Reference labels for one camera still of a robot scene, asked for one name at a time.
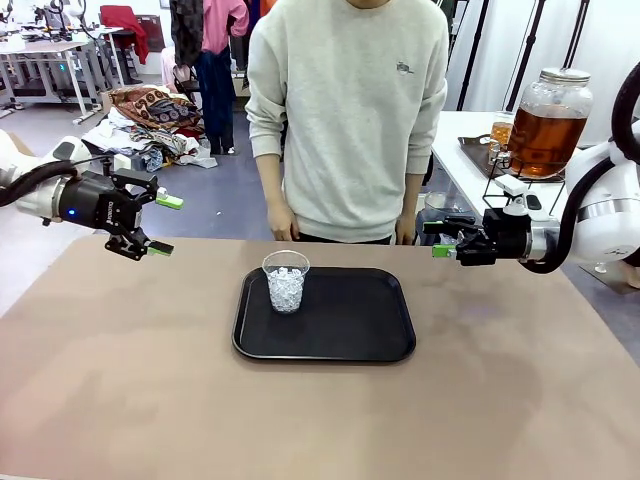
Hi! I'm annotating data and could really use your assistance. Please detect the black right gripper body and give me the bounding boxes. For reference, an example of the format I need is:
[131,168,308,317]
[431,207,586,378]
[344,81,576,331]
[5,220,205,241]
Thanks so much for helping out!
[482,208,534,264]

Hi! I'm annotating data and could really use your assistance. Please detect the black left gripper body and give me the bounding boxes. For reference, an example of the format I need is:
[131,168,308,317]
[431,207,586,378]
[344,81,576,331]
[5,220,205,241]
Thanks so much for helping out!
[62,171,146,236]

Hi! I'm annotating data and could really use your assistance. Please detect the person's left forearm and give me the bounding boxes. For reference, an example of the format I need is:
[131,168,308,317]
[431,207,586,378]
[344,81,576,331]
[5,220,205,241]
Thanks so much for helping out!
[399,169,432,222]

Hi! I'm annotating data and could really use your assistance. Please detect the person's right forearm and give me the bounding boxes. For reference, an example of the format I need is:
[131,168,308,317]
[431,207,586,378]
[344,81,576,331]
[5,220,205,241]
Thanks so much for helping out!
[253,149,290,211]

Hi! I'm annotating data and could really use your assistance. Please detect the glass tea drink dispenser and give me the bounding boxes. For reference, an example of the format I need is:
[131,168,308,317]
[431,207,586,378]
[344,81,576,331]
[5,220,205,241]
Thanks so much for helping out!
[487,67,595,180]

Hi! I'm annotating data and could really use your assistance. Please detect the short clear iced cup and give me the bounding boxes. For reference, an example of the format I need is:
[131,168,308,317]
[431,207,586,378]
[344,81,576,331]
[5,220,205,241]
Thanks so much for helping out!
[262,249,311,315]

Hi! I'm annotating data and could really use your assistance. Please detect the person's left hand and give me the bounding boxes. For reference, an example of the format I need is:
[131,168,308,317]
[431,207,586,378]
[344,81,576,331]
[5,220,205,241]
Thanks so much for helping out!
[394,214,419,247]

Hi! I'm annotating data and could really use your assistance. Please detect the person's right hand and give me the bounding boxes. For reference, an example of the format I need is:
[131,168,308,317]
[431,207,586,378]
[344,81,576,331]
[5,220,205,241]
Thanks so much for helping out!
[267,198,302,243]

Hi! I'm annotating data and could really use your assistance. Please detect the dark blue plastic stool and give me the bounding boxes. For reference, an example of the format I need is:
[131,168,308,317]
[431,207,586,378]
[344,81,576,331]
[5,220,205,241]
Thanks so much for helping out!
[414,207,454,247]

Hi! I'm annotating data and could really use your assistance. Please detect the clear plastic bucket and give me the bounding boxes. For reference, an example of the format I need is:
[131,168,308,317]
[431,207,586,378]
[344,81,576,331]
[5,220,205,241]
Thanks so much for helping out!
[424,191,464,217]

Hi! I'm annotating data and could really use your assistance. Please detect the white cloth pile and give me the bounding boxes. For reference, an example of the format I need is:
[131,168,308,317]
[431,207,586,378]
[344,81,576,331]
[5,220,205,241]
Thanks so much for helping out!
[82,107,219,174]

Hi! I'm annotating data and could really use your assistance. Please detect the white side table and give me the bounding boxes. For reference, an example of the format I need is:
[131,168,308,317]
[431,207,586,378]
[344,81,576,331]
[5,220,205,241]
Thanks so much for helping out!
[428,110,640,296]

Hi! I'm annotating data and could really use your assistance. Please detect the brown patterned cloth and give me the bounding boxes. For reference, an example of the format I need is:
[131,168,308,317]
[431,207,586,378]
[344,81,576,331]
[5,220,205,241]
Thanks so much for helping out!
[109,84,202,132]

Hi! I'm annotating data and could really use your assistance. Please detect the navy hanging trousers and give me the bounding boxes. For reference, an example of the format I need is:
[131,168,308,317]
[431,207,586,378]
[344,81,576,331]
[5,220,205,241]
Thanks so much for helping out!
[194,49,236,154]

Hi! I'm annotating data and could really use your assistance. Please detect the black serving tray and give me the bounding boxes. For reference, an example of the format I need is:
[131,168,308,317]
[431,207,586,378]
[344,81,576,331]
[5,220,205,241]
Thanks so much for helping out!
[231,266,417,364]

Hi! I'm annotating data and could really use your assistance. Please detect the white workshop desk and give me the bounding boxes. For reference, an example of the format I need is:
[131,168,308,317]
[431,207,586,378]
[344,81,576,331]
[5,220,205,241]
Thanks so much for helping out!
[0,39,101,124]
[74,25,127,90]

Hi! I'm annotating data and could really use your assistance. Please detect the person in grey sweatshirt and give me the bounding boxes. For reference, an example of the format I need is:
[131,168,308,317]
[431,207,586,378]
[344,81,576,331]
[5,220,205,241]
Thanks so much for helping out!
[244,0,450,245]

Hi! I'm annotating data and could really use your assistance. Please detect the black stand pole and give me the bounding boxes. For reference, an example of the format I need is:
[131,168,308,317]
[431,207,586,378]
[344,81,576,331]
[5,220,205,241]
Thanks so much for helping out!
[456,0,490,112]
[561,0,591,70]
[503,0,547,115]

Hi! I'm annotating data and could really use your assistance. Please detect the dark patterned hanging garment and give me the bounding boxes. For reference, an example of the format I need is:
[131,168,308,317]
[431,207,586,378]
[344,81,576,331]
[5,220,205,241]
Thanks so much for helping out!
[169,0,205,69]

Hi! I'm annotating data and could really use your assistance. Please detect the red jacket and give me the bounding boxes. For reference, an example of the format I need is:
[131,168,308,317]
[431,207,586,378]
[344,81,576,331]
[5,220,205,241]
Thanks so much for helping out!
[99,4,150,66]

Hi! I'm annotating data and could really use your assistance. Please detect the pink hanging garment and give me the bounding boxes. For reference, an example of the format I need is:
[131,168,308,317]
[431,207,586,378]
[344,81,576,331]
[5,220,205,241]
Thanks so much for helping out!
[201,0,250,55]

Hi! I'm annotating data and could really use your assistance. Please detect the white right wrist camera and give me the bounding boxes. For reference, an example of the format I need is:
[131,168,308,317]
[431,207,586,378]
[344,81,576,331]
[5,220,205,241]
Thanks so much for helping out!
[494,174,544,219]

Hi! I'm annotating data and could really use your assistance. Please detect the black wire dispenser stand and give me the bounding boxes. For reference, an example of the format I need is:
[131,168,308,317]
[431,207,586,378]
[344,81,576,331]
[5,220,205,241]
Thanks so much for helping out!
[482,158,571,219]

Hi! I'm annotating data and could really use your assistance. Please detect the black left arm hose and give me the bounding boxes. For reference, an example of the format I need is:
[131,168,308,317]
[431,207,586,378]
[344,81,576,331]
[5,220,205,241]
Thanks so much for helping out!
[0,158,114,209]

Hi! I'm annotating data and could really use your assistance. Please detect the black arm hose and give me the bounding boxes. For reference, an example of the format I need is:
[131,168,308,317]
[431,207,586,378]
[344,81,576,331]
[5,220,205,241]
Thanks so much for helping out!
[0,158,114,209]
[519,62,640,275]

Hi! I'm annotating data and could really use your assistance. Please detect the black right arm hose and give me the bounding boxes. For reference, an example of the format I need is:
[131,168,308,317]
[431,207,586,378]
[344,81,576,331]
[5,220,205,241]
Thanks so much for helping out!
[519,62,640,275]

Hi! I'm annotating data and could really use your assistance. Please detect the dark metal handled tray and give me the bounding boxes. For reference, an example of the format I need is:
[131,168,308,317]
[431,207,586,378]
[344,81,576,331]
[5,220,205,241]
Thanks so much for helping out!
[457,133,581,181]

